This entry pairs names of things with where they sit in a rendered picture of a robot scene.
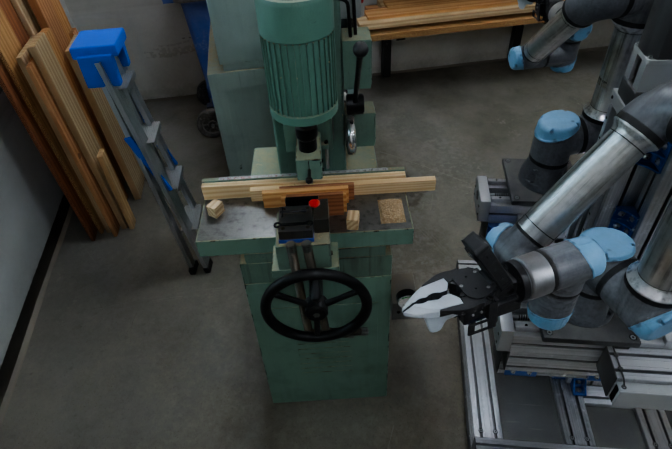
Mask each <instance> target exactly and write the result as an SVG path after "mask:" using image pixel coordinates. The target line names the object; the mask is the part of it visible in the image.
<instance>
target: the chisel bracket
mask: <svg viewBox="0 0 672 449"><path fill-rule="evenodd" d="M322 163H323V159H322V149H321V134H320V132H319V131H318V136H317V150H316V151H314V152H312V153H303V152H301V151H300V150H299V145H298V139H297V137H296V170H297V178H298V180H306V178H307V171H308V169H311V177H312V179H322V178H323V172H324V167H322Z"/></svg>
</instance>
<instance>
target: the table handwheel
mask: <svg viewBox="0 0 672 449"><path fill-rule="evenodd" d="M308 280H309V296H308V297H307V298H306V299H305V300H303V299H299V298H296V297H293V296H290V295H287V294H284V293H281V292H280V291H281V290H282V289H284V288H286V287H288V286H290V285H292V284H295V283H298V282H302V281H308ZM310 280H319V281H320V283H319V285H320V290H321V300H320V301H319V302H317V303H315V302H313V301H312V300H311V286H312V285H311V283H310ZM323 280H328V281H334V282H338V283H341V284H343V285H346V286H348V287H349V288H351V289H352V290H350V291H348V292H346V293H343V294H341V295H338V296H335V297H333V298H330V299H327V298H326V297H325V296H323ZM356 295H358V296H359V297H360V299H361V304H362V305H361V310H360V312H359V314H358V315H357V316H356V318H355V319H353V320H352V321H351V322H349V323H348V324H346V325H344V326H342V327H339V328H336V329H333V330H328V331H320V320H323V319H324V318H326V317H327V316H328V306H331V305H333V304H335V303H338V302H340V301H342V300H345V299H348V298H350V297H353V296H356ZM273 298H278V299H281V300H284V301H288V302H291V303H294V304H297V305H299V306H302V307H305V316H306V317H307V318H308V319H310V320H312V321H314V332H309V331H301V330H297V329H294V328H291V327H288V326H286V325H284V324H283V323H281V322H280V321H279V320H277V319H276V317H275V316H274V315H273V313H272V310H271V303H272V300H273ZM260 311H261V315H262V317H263V319H264V321H265V322H266V324H267V325H268V326H269V327H270V328H271V329H273V330H274V331H275V332H277V333H278V334H280V335H282V336H285V337H287V338H290V339H294V340H298V341H304V342H325V341H332V340H336V339H339V338H342V337H345V336H347V335H350V334H351V333H353V332H355V331H356V330H358V329H359V328H360V327H361V326H362V325H363V324H364V323H365V322H366V321H367V320H368V318H369V316H370V314H371V311H372V298H371V295H370V293H369V291H368V289H367V288H366V287H365V285H364V284H363V283H362V282H360V281H359V280H358V279H356V278H355V277H353V276H351V275H349V274H347V273H344V272H341V271H337V270H332V269H325V268H311V269H303V270H298V271H294V272H291V273H289V274H286V275H284V276H282V277H280V278H278V279H277V280H275V281H274V282H273V283H272V284H271V285H270V286H269V287H268V288H267V289H266V290H265V292H264V294H263V296H262V298H261V302H260Z"/></svg>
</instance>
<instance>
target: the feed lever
mask: <svg viewBox="0 0 672 449"><path fill-rule="evenodd" d="M368 50H369V48H368V45H367V44H366V43H365V42H363V41H358V42H356V43H355V44H354V46H353V53H354V55H355V56H356V57H357V59H356V71H355V82H354V94H347V95H346V111H347V114H348V115H355V114H363V113H364V95H363V94H362V93H359V86H360V77H361V69H362V60H363V57H365V56H366V55H367V54H368Z"/></svg>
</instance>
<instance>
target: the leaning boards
mask: <svg viewBox="0 0 672 449"><path fill-rule="evenodd" d="M78 34H79V33H78V31H77V29H76V28H72V27H71V25H70V23H69V21H68V18H67V16H66V14H65V12H64V9H63V7H62V5H61V3H60V1H59V0H0V86H1V87H2V89H3V91H4V92H5V94H6V96H7V98H8V99H9V101H10V103H11V104H12V106H13V108H14V110H15V111H16V113H17V115H18V116H19V118H20V120H21V122H22V123H23V125H24V127H25V128H26V130H27V132H28V133H29V135H30V137H31V139H32V140H33V142H34V144H35V145H36V147H37V149H38V151H39V152H40V154H41V156H42V157H43V159H44V161H45V163H46V164H47V166H48V168H49V169H50V171H51V173H52V175H53V176H54V178H55V180H56V181H57V183H58V185H59V186H60V188H61V190H62V192H63V193H64V195H65V197H66V198H67V200H68V202H69V204H70V205H71V207H72V209H73V210H74V212H75V214H76V216H77V217H78V219H79V221H80V223H81V224H82V226H83V228H84V230H85V231H86V233H87V234H88V236H89V238H90V239H91V241H95V239H96V235H97V231H99V232H100V234H103V233H104V229H105V230H106V232H107V233H110V232H112V234H113V235H114V237H117V236H118V232H119V228H120V226H121V228H122V229H126V228H127V227H128V226H129V228H130V229H134V227H135V222H136V219H135V217H134V214H133V212H132V210H131V208H130V206H129V203H128V201H127V199H128V194H127V192H126V190H125V188H124V182H125V180H126V182H127V184H128V186H129V188H130V190H131V193H132V195H133V197H134V199H135V200H137V199H141V196H142V191H143V185H144V180H145V178H144V174H143V172H142V170H141V168H140V166H139V164H138V162H137V160H136V158H135V155H134V153H133V151H132V149H131V148H130V146H129V145H128V144H127V143H126V141H125V140H124V138H125V135H124V133H123V131H122V129H121V127H120V125H119V123H118V121H117V119H116V117H115V115H114V113H113V111H112V109H111V107H110V104H109V102H108V100H107V98H106V96H105V94H104V92H103V90H102V88H101V87H100V88H88V87H87V84H86V82H85V79H84V77H83V74H82V72H81V69H80V67H79V64H78V62H77V60H73V59H72V56H71V54H70V51H69V48H70V46H71V45H72V43H73V42H74V40H75V38H76V37H77V35H78Z"/></svg>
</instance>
